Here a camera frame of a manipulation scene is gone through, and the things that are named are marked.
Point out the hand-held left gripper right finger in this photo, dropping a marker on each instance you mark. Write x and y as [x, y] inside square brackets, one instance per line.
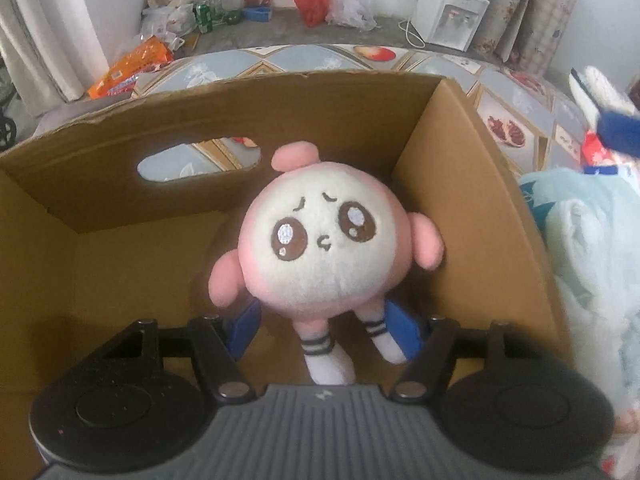
[404, 332]

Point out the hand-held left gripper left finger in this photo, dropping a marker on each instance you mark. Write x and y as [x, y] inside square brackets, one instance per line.
[244, 327]

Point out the pink round plush toy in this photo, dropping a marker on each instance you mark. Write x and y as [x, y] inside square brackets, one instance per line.
[320, 250]

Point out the brown cardboard box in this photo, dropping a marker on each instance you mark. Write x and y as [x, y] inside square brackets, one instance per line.
[125, 260]

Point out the light blue fluffy blanket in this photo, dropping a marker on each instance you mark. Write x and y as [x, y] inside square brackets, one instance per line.
[590, 260]

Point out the red printed packet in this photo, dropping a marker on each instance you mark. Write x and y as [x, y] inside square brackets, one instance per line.
[597, 152]

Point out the fruit printed blanket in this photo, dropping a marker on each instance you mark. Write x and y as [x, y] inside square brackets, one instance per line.
[300, 60]

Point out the orange snack bag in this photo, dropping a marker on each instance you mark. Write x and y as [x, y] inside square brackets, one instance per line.
[132, 67]

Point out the white and blue plush toy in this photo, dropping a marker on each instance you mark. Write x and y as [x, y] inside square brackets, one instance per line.
[597, 90]

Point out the blue bowl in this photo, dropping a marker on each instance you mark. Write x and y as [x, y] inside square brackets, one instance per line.
[257, 14]

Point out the white plastic bags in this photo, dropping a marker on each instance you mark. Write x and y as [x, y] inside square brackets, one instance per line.
[167, 17]

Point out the white water dispenser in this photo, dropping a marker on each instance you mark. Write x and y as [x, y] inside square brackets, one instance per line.
[445, 15]

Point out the clear plastic bag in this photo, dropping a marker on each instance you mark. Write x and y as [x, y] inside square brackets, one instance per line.
[352, 7]

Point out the floral folded mat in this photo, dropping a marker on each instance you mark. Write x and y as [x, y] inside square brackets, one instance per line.
[505, 15]

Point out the red plastic bag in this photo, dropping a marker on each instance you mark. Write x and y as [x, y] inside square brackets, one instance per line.
[310, 0]

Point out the checkered folded mat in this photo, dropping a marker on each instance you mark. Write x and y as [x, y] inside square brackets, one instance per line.
[550, 25]

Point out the white curtain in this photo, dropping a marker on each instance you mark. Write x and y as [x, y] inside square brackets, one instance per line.
[45, 35]

